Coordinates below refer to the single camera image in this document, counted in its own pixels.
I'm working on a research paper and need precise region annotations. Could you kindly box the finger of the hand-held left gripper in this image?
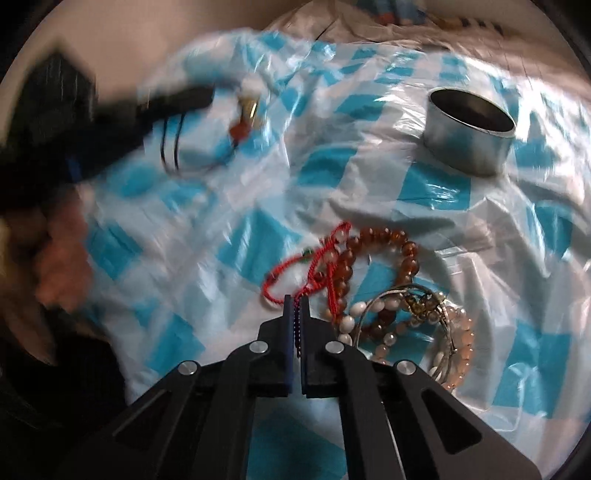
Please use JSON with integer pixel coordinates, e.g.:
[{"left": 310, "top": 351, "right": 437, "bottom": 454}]
[{"left": 134, "top": 85, "right": 216, "bottom": 139}]

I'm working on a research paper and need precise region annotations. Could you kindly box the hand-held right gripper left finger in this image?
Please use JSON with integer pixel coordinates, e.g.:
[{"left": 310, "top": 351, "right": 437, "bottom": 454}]
[{"left": 60, "top": 295, "right": 296, "bottom": 480}]

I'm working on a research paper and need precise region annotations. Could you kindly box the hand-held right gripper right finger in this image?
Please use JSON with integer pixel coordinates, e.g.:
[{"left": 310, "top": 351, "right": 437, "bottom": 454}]
[{"left": 300, "top": 295, "right": 543, "bottom": 480}]

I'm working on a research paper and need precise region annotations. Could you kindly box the white bead bracelet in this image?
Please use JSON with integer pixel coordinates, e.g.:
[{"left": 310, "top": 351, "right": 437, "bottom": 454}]
[{"left": 337, "top": 295, "right": 462, "bottom": 380}]

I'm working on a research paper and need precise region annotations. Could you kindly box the black cord pendant necklace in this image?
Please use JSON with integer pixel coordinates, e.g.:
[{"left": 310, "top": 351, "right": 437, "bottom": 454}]
[{"left": 159, "top": 85, "right": 267, "bottom": 177}]

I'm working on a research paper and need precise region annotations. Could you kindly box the red string bracelet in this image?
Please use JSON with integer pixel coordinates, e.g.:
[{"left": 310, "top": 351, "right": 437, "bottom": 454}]
[{"left": 262, "top": 222, "right": 352, "bottom": 334}]

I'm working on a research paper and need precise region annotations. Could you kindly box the dark brown bead bracelet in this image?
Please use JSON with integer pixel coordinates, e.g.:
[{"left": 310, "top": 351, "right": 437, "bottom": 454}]
[{"left": 358, "top": 307, "right": 408, "bottom": 341}]

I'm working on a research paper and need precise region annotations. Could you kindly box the silver bangle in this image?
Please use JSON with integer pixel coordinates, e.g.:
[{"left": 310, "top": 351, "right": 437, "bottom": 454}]
[{"left": 355, "top": 283, "right": 457, "bottom": 385}]

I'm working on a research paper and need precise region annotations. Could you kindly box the amber bead bracelet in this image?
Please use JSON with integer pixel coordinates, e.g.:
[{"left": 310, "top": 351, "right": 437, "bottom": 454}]
[{"left": 330, "top": 226, "right": 421, "bottom": 325}]

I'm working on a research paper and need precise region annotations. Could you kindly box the pink bead bracelet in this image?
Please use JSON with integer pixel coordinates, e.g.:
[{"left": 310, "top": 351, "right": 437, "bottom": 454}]
[{"left": 383, "top": 306, "right": 476, "bottom": 394}]

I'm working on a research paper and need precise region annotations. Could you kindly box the round metal tin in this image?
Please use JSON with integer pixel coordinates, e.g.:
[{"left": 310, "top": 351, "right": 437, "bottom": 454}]
[{"left": 422, "top": 88, "right": 516, "bottom": 177}]

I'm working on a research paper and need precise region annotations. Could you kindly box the person's left hand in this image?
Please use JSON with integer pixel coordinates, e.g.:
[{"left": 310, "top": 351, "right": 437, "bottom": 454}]
[{"left": 7, "top": 194, "right": 95, "bottom": 317}]

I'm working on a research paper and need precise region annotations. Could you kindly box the blue white checkered plastic sheet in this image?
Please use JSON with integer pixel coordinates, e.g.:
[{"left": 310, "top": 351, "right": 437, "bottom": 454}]
[{"left": 88, "top": 28, "right": 588, "bottom": 480}]

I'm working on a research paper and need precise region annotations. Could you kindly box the white bed quilt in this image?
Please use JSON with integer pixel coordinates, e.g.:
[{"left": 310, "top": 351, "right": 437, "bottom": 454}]
[{"left": 316, "top": 0, "right": 559, "bottom": 63}]

